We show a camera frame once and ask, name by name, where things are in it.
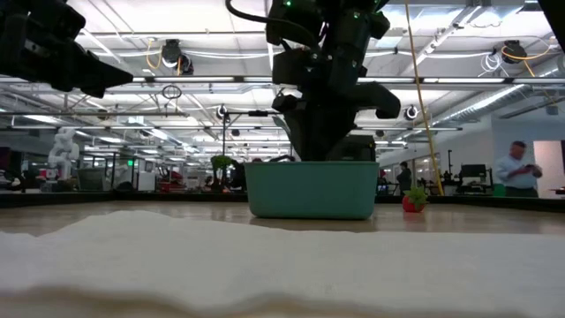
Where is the large black monitor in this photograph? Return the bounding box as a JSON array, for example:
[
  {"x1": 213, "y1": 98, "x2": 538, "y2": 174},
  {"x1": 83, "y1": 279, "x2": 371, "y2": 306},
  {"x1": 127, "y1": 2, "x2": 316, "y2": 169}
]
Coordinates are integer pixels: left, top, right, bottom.
[{"x1": 328, "y1": 133, "x2": 377, "y2": 163}]

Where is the small black monitor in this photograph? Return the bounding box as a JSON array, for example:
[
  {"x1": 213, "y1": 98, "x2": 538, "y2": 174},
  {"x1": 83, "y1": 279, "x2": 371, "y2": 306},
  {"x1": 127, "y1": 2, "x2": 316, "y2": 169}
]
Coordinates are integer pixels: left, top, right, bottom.
[{"x1": 457, "y1": 163, "x2": 495, "y2": 195}]

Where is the black ceiling cable reel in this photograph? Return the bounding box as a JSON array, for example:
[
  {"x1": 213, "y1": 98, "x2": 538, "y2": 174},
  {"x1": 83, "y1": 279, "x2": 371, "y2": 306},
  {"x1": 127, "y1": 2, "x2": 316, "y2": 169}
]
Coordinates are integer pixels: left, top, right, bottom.
[
  {"x1": 501, "y1": 40, "x2": 529, "y2": 65},
  {"x1": 160, "y1": 39, "x2": 195, "y2": 77}
]

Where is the yellow hanging cord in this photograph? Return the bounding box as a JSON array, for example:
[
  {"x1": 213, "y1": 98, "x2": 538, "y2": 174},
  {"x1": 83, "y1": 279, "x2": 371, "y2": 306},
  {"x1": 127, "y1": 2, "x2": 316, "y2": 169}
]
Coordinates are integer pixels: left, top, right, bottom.
[{"x1": 404, "y1": 0, "x2": 445, "y2": 197}]

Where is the white robot figure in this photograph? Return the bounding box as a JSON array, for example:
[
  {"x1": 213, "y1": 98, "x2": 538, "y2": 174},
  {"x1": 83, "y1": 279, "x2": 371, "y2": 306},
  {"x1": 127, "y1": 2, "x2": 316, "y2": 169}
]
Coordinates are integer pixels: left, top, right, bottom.
[{"x1": 47, "y1": 127, "x2": 81, "y2": 180}]

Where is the black metal stand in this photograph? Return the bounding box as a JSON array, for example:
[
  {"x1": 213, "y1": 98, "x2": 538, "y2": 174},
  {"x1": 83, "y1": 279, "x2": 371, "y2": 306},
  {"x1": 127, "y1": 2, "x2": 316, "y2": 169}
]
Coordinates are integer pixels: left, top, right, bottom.
[{"x1": 222, "y1": 110, "x2": 284, "y2": 156}]

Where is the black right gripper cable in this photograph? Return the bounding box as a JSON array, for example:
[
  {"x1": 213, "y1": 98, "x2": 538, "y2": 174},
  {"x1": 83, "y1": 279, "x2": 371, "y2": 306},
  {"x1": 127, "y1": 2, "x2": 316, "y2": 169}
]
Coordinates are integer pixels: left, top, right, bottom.
[{"x1": 224, "y1": 0, "x2": 320, "y2": 48}]

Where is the small green leafy plant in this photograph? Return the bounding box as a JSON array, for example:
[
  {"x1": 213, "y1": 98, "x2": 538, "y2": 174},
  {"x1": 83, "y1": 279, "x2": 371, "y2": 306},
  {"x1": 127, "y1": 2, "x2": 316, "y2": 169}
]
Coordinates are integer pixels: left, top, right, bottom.
[{"x1": 209, "y1": 154, "x2": 234, "y2": 192}]

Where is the white cloth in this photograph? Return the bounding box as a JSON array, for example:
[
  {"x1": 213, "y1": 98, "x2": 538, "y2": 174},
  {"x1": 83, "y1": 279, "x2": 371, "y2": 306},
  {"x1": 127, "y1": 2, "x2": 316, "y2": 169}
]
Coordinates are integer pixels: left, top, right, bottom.
[{"x1": 0, "y1": 209, "x2": 565, "y2": 318}]

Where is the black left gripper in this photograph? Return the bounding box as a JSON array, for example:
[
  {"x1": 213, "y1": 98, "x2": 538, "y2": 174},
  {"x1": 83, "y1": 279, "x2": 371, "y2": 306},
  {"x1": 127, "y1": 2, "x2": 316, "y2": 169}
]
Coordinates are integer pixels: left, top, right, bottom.
[{"x1": 0, "y1": 0, "x2": 134, "y2": 100}]

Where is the teal plastic tub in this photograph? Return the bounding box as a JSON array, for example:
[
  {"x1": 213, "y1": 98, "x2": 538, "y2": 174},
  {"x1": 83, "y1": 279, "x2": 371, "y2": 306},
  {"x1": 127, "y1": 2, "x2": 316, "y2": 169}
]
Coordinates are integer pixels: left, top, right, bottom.
[{"x1": 244, "y1": 160, "x2": 380, "y2": 221}]

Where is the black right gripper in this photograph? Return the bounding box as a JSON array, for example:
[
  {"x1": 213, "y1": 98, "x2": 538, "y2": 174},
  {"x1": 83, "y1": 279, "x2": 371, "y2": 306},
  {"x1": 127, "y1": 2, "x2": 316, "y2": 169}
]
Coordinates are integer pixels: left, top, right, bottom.
[{"x1": 263, "y1": 0, "x2": 393, "y2": 162}]

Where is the red strawberry with green top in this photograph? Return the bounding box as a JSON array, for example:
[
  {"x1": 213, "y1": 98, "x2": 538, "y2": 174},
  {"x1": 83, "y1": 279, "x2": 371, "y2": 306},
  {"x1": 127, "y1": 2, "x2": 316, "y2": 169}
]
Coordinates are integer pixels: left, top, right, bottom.
[{"x1": 401, "y1": 185, "x2": 429, "y2": 214}]

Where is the person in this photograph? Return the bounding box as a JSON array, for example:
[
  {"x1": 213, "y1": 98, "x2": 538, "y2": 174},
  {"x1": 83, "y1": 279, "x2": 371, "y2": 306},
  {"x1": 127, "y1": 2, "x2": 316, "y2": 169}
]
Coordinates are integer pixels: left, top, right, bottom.
[
  {"x1": 395, "y1": 160, "x2": 413, "y2": 196},
  {"x1": 493, "y1": 140, "x2": 545, "y2": 198}
]

